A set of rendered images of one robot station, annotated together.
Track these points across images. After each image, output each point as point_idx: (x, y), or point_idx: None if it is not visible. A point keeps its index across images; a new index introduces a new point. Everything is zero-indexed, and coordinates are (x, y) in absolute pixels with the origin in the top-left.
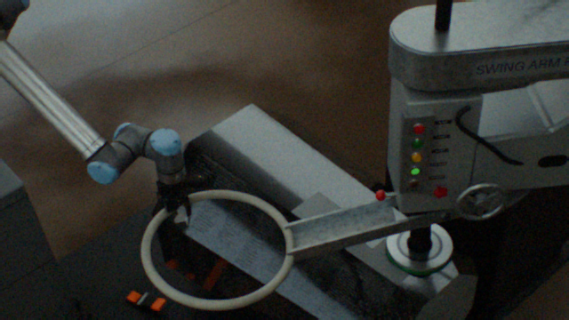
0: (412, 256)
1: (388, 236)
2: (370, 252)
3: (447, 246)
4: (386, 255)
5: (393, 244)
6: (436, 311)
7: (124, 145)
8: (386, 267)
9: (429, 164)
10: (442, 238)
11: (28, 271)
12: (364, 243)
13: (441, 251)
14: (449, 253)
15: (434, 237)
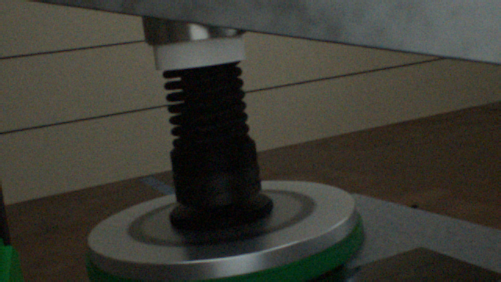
0: (272, 194)
1: (334, 222)
2: (434, 237)
3: (131, 212)
4: (366, 233)
5: (327, 209)
6: None
7: None
8: (378, 215)
9: None
10: (125, 225)
11: None
12: (455, 258)
13: (163, 206)
14: (145, 203)
15: (151, 225)
